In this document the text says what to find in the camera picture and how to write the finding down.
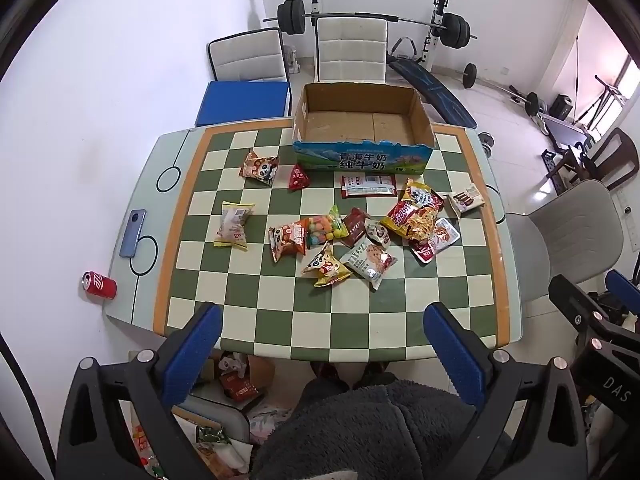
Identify white padded chair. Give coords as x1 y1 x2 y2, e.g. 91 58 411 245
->
314 16 388 85

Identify person's dark shoe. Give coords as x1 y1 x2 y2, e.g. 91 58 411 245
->
352 362 396 387
310 360 351 392

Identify black speaker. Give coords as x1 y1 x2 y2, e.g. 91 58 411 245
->
550 95 575 121

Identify printed plastic bag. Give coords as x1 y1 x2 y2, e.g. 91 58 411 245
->
247 400 296 443

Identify white cookie packet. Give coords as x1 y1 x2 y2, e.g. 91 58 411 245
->
340 237 398 291

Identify red snack box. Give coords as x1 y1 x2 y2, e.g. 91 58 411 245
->
220 371 258 402

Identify orange panda snack packet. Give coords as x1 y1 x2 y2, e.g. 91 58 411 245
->
267 222 307 263

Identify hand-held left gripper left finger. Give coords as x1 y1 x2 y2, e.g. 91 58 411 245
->
57 302 223 480

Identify blue smartphone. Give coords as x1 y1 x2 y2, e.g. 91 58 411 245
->
120 209 147 260

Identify long barbell black plates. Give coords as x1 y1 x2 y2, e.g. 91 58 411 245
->
263 0 478 51

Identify black flat bench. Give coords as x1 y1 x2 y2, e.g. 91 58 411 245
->
542 112 600 153

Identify flat red white packet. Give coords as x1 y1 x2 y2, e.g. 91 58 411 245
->
341 174 399 200

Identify yellow panda snack packet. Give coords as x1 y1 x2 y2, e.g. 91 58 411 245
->
301 241 352 288

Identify person's grey fleece clothing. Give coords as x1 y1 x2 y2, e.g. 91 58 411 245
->
250 377 501 480

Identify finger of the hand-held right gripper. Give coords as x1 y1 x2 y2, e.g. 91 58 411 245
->
548 274 640 361
604 269 640 312

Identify dark wooden chair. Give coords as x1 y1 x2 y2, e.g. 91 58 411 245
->
550 127 640 192

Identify white plastic bin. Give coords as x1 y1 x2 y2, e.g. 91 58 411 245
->
172 395 251 478

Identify black exercise stand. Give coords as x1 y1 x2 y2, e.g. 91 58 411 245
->
575 35 628 133

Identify grey office chair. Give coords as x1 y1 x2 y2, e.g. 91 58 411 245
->
505 179 626 316

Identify colourful candy packet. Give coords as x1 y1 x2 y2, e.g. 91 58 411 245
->
302 205 349 251

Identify brown biscuit stick packet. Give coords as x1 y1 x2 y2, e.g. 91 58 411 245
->
446 186 486 218

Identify red soda can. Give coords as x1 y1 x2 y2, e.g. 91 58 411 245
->
82 270 118 300

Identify red triangular snack packet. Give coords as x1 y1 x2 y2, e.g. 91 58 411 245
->
288 162 312 192

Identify silver red fish snack packet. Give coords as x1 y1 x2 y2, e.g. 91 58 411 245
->
409 217 461 265

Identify white chair black frame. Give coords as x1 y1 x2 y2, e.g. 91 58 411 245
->
207 28 291 83

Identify barbell on rack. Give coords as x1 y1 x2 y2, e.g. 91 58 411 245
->
306 0 451 68

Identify small white panda packet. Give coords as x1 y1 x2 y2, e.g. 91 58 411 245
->
364 218 392 249

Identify dark brown snack packet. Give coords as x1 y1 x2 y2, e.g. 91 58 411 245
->
340 207 372 248

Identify red panda snack packet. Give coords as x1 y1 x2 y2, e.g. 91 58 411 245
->
239 150 280 187

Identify short barbell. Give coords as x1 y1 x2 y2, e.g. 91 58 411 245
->
462 62 541 116

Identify yellow white snack packet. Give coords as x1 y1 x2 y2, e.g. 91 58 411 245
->
214 201 255 251

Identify small brown cardboard box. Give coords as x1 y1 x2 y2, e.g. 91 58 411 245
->
210 352 277 413

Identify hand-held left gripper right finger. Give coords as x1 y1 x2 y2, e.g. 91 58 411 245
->
422 302 588 480

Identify dark blue weight bench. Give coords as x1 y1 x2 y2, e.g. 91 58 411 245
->
387 37 478 128

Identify large red yellow snack packet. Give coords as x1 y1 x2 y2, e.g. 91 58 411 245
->
380 178 445 241

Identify cardboard box blue front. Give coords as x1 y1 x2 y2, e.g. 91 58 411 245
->
291 81 436 175

